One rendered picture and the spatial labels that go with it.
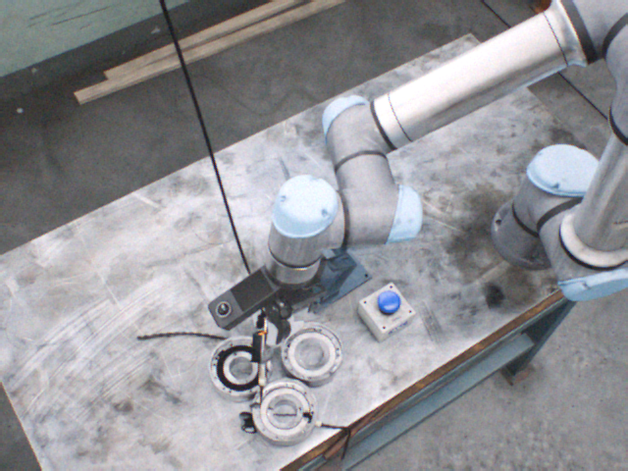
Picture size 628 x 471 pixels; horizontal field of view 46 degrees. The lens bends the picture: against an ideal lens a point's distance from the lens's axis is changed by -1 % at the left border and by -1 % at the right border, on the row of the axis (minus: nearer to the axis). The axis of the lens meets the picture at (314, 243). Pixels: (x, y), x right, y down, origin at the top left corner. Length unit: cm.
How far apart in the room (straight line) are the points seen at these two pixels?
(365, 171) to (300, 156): 54
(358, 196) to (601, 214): 36
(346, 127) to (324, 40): 186
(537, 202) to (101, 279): 77
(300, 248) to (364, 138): 18
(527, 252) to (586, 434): 94
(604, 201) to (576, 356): 127
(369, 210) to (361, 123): 13
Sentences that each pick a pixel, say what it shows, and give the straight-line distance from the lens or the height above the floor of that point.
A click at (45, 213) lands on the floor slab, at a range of 248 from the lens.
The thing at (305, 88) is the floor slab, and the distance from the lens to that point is 270.
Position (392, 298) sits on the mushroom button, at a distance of 126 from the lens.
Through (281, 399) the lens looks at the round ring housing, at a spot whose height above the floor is 83.
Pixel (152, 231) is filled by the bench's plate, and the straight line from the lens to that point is 142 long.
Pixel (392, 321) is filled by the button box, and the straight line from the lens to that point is 128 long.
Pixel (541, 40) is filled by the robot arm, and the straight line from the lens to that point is 98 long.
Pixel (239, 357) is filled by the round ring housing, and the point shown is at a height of 82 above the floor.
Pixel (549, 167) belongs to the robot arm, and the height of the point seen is 103.
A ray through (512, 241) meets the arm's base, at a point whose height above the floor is 85.
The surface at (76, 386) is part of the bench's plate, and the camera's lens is 131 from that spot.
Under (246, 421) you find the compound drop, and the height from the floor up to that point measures 80.
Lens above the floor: 199
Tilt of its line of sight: 59 degrees down
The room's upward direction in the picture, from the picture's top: 5 degrees clockwise
